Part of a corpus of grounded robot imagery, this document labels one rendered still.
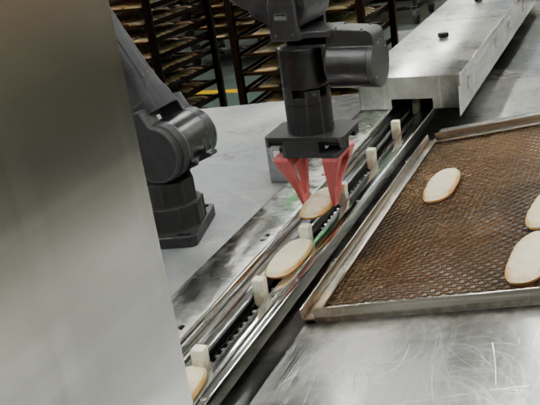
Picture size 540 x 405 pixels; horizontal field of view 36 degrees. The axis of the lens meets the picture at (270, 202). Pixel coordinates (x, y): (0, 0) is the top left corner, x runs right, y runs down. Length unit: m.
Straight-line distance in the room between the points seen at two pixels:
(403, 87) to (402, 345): 0.83
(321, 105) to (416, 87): 0.48
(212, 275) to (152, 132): 0.24
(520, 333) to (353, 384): 0.13
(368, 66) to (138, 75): 0.33
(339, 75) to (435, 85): 0.51
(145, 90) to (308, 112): 0.24
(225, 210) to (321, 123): 0.29
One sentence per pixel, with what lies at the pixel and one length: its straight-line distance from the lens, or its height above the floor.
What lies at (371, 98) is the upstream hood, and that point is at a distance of 1.48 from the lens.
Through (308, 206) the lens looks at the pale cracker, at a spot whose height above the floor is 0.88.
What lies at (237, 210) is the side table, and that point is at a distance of 1.22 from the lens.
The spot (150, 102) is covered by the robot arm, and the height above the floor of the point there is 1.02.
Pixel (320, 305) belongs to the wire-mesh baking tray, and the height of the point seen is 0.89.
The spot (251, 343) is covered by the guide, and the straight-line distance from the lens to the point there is 0.79.
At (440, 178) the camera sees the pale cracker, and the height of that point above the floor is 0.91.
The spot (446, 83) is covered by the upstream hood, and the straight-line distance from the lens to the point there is 1.44.
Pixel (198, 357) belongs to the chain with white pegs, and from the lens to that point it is 0.78.
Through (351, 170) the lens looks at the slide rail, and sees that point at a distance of 1.23.
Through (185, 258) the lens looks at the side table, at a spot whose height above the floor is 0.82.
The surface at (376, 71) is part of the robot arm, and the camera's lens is 0.95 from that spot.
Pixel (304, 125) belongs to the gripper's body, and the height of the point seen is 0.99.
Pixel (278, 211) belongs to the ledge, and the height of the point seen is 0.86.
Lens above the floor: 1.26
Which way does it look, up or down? 21 degrees down
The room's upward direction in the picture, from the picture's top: 9 degrees counter-clockwise
